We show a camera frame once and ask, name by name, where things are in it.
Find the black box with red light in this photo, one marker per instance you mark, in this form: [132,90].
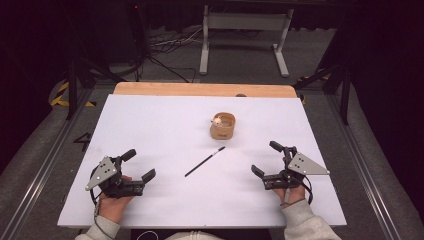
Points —
[137,30]

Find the yellow black hazard tape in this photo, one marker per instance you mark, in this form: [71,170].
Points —
[61,95]

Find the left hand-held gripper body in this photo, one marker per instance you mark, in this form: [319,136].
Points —
[106,171]

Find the white metal stand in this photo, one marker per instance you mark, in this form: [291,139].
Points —
[246,21]

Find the small pale toy figure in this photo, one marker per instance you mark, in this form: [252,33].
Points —
[217,122]

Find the person's torso grey clothing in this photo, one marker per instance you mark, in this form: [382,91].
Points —
[193,236]

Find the black pen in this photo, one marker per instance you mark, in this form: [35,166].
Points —
[204,162]

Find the black metal stand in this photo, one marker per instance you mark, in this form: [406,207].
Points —
[345,96]
[72,90]

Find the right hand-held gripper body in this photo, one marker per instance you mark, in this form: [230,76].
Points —
[301,165]

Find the person's left hand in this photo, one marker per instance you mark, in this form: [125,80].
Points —
[111,207]

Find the person's right hand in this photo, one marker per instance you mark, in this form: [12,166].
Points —
[293,194]

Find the black tape floor mark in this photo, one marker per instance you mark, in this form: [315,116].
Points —
[83,140]

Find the white table mat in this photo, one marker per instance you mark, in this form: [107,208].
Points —
[186,133]

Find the aluminium floor rail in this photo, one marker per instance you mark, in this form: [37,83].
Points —
[363,166]
[40,173]

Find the round wooden pen holder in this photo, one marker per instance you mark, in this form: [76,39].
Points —
[222,130]

